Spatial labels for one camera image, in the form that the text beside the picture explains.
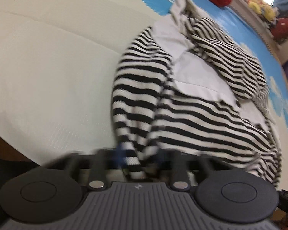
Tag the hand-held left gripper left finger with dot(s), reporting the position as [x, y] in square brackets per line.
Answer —
[120, 157]

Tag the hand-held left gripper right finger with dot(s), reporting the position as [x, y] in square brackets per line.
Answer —
[162, 158]

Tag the striped and white hooded top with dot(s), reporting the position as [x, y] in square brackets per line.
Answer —
[194, 100]

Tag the dark red cushion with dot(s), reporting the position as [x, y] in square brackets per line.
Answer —
[284, 30]

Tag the yellow plush toys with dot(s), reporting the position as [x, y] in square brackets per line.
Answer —
[249, 12]

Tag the yellow round plush toy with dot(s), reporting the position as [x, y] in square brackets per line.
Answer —
[268, 12]

